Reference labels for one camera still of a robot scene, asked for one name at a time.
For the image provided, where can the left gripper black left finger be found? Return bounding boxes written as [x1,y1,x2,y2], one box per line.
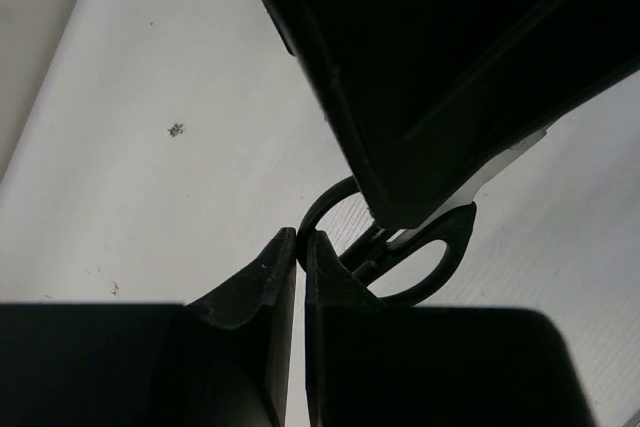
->
[1,228,296,426]

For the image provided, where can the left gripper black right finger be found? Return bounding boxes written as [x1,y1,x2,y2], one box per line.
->
[305,232,595,427]

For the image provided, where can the black handled scissors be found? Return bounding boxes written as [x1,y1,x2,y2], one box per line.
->
[296,176,477,307]

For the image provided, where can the black two-compartment organizer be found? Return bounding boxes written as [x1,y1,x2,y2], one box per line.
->
[262,0,639,228]

